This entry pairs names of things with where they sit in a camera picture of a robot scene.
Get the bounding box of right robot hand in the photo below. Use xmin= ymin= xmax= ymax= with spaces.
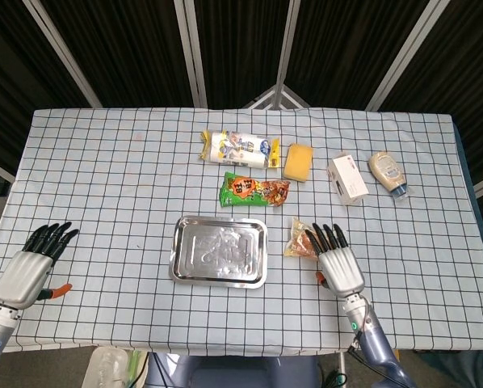
xmin=306 ymin=222 xmax=367 ymax=299

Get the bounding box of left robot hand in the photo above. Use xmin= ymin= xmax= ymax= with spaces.
xmin=0 ymin=221 xmax=80 ymax=310

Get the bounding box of orange snack packet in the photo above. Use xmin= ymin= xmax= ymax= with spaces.
xmin=283 ymin=217 xmax=321 ymax=259

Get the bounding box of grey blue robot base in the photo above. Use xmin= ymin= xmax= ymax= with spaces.
xmin=145 ymin=352 xmax=320 ymax=388

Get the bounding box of stainless steel tray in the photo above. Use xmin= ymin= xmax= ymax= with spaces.
xmin=169 ymin=215 xmax=268 ymax=289

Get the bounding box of white cardboard box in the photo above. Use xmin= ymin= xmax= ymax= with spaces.
xmin=326 ymin=151 xmax=368 ymax=207

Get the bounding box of mayonnaise squeeze bottle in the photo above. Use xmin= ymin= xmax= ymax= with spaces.
xmin=367 ymin=150 xmax=410 ymax=200

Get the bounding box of blue checkered tablecloth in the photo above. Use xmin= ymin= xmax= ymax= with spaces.
xmin=0 ymin=107 xmax=483 ymax=357

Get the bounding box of yellow sponge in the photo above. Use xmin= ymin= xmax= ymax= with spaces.
xmin=283 ymin=142 xmax=314 ymax=183

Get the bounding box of green snack packet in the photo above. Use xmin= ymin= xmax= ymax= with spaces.
xmin=219 ymin=171 xmax=291 ymax=209

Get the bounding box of clear plastic container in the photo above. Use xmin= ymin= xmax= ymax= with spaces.
xmin=82 ymin=347 xmax=129 ymax=388

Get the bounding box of white and yellow snack packet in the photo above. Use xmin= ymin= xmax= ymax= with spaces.
xmin=200 ymin=129 xmax=282 ymax=169

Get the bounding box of black folding screen with frame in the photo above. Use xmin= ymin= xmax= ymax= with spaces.
xmin=0 ymin=0 xmax=483 ymax=199

